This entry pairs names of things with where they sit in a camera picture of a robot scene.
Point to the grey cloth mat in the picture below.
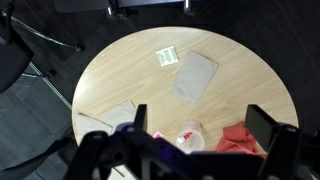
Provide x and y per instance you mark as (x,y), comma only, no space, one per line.
(195,76)

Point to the small pink item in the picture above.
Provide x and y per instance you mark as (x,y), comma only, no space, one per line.
(157,134)

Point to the clear plastic cup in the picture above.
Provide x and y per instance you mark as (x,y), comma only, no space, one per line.
(196,141)

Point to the red marker white cap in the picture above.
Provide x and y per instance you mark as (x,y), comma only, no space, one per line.
(185,137)

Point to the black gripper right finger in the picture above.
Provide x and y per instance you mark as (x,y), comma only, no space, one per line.
(263,128)

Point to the black mesh office chair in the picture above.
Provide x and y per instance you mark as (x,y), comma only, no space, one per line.
(30,163)

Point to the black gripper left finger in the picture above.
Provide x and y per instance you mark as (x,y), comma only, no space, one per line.
(140,116)

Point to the black rounded chair seat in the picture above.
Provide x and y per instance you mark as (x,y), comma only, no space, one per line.
(11,63)

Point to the dark chair base with casters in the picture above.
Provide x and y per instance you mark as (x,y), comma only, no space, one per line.
(133,4)

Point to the red fleece cloth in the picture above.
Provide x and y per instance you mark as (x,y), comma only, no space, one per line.
(237,139)

